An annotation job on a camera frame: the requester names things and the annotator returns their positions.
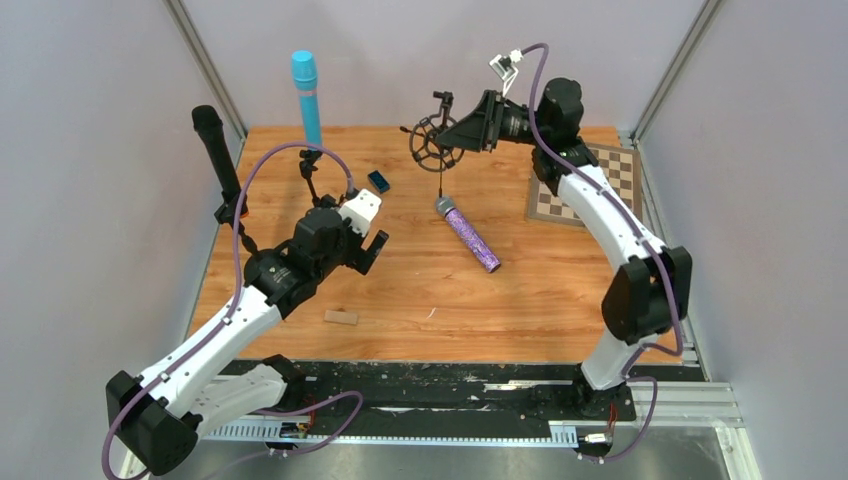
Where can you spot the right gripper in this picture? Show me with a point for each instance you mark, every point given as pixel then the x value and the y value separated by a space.
pixel 491 120

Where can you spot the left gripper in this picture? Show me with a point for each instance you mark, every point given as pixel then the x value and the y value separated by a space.
pixel 361 257

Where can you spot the black tripod shock-mount stand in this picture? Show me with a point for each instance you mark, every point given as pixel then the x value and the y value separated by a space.
pixel 425 150

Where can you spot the blue microphone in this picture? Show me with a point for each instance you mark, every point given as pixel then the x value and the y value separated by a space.
pixel 305 79

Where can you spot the black microphone orange end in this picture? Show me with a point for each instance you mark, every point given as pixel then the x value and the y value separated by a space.
pixel 209 127

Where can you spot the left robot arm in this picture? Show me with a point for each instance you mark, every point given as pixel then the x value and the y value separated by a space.
pixel 161 413

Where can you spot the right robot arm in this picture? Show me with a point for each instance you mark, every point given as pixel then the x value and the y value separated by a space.
pixel 649 293

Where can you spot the blue toy brick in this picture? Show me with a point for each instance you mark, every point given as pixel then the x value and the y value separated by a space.
pixel 378 181

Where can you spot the small wooden block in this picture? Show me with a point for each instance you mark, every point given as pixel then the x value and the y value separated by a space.
pixel 341 317

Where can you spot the purple glitter microphone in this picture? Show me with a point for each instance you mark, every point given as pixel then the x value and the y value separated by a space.
pixel 447 208

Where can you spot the wooden chessboard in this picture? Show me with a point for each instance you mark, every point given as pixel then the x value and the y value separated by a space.
pixel 622 168

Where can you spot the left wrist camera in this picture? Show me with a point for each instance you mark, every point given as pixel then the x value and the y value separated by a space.
pixel 361 211

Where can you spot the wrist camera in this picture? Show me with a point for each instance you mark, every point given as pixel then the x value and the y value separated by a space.
pixel 505 67
pixel 361 211

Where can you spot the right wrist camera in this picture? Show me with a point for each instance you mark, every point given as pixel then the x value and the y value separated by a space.
pixel 505 67

